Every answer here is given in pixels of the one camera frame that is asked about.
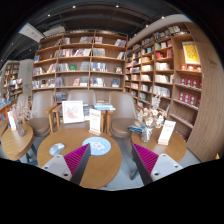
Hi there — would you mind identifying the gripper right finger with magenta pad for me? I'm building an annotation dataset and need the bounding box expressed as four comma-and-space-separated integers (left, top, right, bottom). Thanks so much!
132, 143, 182, 185

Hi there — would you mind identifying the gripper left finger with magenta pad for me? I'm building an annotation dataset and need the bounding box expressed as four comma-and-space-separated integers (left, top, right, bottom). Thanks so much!
42, 144, 91, 185

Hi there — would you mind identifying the grey computer mouse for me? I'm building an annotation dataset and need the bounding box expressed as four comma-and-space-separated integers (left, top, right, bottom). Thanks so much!
49, 143, 65, 156

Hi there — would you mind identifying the round light blue mouse pad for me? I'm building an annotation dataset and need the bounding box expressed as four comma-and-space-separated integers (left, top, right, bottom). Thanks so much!
82, 137, 111, 156

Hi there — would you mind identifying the round wooden centre table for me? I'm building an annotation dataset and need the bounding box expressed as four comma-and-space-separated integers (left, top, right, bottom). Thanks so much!
37, 128, 122, 189

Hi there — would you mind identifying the round wooden table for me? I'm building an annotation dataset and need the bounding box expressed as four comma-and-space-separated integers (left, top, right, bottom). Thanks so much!
37, 128, 122, 189
1, 124, 36, 161
131, 129, 187, 162

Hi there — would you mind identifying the round wooden right side table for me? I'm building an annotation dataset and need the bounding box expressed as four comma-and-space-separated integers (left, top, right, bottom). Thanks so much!
131, 129, 187, 162

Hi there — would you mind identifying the stack of books right table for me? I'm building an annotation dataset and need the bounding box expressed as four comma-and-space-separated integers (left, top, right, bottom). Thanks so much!
127, 123, 145, 135

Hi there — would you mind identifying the white sign on right table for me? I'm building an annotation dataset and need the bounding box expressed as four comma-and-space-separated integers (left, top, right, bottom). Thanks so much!
158, 120, 176, 145

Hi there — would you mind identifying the glass vase with dried flowers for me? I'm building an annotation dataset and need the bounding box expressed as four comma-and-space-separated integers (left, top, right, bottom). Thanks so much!
137, 94, 167, 143

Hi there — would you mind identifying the framed floral picture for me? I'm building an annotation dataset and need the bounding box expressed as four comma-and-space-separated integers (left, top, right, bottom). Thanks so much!
62, 101, 84, 124

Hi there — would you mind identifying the white standing sign on centre table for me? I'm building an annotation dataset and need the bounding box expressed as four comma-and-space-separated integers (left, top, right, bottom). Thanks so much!
89, 109, 101, 135

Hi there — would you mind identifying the right brown leather armchair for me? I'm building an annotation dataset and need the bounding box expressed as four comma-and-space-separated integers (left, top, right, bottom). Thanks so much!
109, 91, 137, 138

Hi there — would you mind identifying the brown leather armchair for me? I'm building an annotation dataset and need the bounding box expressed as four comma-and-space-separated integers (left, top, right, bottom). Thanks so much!
53, 90, 103, 135
109, 91, 137, 138
27, 90, 53, 137

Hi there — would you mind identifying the round wooden left side table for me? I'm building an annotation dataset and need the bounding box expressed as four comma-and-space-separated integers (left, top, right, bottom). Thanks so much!
1, 124, 36, 161

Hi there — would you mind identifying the stack of books on chair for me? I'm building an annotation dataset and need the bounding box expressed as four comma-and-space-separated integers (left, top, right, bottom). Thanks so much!
94, 103, 116, 111

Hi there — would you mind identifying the middle brown leather armchair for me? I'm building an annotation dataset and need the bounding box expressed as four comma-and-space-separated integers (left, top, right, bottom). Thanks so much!
53, 90, 103, 135

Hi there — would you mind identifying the left brown leather armchair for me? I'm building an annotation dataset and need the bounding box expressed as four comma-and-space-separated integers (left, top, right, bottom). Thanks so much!
27, 90, 53, 137

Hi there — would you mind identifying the vase with branches left table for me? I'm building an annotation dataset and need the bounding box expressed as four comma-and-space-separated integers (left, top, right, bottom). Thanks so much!
11, 100, 33, 137

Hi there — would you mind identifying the white sign on left table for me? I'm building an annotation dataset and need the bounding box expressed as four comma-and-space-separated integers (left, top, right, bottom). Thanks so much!
7, 111, 16, 131

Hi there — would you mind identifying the large wooden bookshelf right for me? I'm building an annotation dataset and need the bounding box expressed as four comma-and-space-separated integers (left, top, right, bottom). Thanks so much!
125, 21, 224, 162

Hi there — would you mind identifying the large wooden bookshelf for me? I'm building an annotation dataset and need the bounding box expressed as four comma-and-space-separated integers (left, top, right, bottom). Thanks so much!
32, 29, 128, 102
125, 21, 224, 162

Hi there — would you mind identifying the distant bookshelf at left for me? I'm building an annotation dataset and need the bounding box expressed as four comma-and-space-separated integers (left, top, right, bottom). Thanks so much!
0, 60, 23, 103

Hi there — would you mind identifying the large wooden bookshelf centre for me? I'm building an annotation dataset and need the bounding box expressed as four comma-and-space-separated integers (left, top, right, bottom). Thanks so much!
32, 29, 128, 102

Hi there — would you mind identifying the yellow framed poster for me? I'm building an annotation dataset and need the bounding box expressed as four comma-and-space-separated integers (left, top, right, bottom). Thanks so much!
182, 41, 200, 65

